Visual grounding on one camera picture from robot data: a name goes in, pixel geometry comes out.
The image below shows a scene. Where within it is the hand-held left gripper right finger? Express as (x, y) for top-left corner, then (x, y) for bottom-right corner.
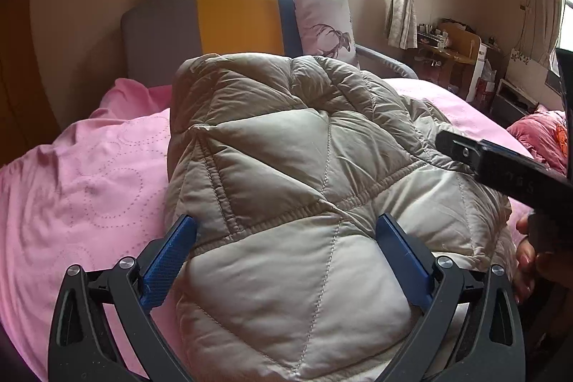
(375, 212), (526, 382)

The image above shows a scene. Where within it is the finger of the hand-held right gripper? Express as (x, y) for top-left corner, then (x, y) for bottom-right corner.
(435, 130), (483, 177)

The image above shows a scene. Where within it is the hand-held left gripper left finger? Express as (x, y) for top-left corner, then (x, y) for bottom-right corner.
(47, 213), (198, 382)

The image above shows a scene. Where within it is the beige quilted puffer jacket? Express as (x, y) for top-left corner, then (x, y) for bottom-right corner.
(163, 53), (515, 382)

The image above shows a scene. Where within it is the person's right hand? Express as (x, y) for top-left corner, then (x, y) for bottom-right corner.
(514, 214), (573, 306)

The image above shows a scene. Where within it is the pink printed quilt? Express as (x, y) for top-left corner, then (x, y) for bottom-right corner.
(507, 105), (569, 177)

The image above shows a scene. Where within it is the grey storage box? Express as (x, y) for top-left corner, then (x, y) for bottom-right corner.
(489, 78), (537, 129)

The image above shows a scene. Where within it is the white side cabinet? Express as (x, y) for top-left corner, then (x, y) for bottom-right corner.
(466, 43), (503, 103)

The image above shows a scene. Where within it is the cluttered wooden desk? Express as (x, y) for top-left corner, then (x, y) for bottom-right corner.
(416, 21), (482, 90)

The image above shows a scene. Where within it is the pink dotted bed sheet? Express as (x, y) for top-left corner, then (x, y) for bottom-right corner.
(0, 77), (538, 382)

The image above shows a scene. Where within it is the pale printed pillow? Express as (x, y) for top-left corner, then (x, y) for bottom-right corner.
(291, 0), (361, 69)

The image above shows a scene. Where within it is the wooden wardrobe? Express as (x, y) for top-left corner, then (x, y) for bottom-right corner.
(0, 0), (61, 168)

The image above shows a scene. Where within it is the grey yellow blue headboard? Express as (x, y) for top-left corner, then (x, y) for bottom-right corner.
(121, 0), (338, 87)

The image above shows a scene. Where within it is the grey bed side rail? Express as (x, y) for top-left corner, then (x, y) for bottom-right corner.
(356, 44), (419, 79)

